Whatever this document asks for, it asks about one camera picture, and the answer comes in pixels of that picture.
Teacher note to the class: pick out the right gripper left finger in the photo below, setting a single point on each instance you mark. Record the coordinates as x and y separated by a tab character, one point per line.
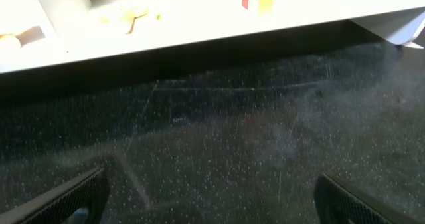
63	200

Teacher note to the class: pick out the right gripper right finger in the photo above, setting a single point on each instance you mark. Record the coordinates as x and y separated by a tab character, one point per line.
348	205

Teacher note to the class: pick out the white shelf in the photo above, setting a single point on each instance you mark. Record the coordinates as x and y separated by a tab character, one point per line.
206	21

